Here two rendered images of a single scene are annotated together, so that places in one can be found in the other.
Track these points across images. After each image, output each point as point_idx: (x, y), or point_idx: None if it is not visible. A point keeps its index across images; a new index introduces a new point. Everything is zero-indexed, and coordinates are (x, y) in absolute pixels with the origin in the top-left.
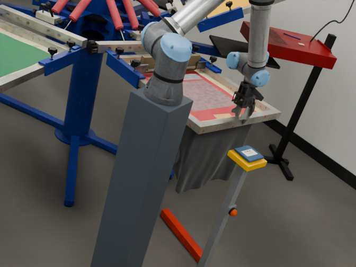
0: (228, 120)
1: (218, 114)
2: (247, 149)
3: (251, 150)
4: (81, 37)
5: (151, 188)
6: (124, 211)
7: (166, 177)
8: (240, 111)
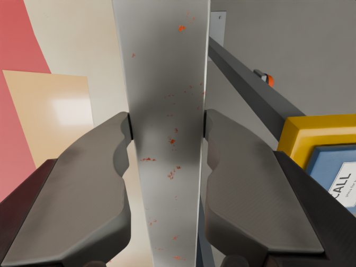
0: (182, 237)
1: (39, 163)
2: (331, 182)
3: (350, 167)
4: None
5: (212, 264)
6: None
7: (202, 244)
8: (123, 146)
